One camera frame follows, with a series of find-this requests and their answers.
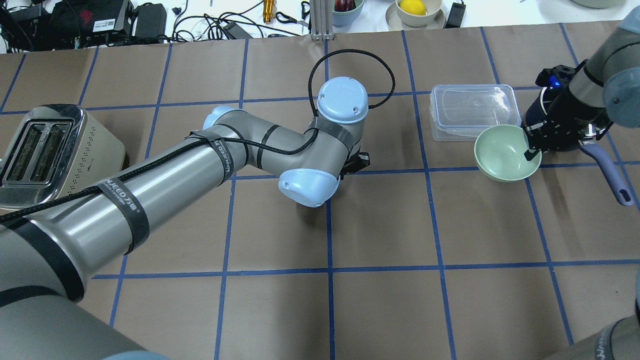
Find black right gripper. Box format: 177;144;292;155
522;97;613;162

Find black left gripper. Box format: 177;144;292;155
340;152;371;180

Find light green bowl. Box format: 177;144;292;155
473;124;542;183

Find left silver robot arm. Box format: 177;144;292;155
0;76;371;360

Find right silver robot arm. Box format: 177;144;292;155
522;7;640;207

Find blue bowl with fruit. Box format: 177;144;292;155
330;0;365;28

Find beige bowl with lemon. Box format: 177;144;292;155
385;0;445;31

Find dark blue saucepan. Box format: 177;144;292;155
537;88;635;207

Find clear plastic food container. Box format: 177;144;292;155
429;84;522;142

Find black power brick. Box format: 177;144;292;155
444;0;466;28

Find black electronics box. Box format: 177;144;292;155
134;2;167;44

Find cream and chrome toaster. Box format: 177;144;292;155
0;104;126;211

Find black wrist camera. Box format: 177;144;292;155
535;64;583;89

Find aluminium frame post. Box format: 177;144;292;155
309;0;335;42

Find yellow handled screwdriver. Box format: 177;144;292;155
262;0;275;24

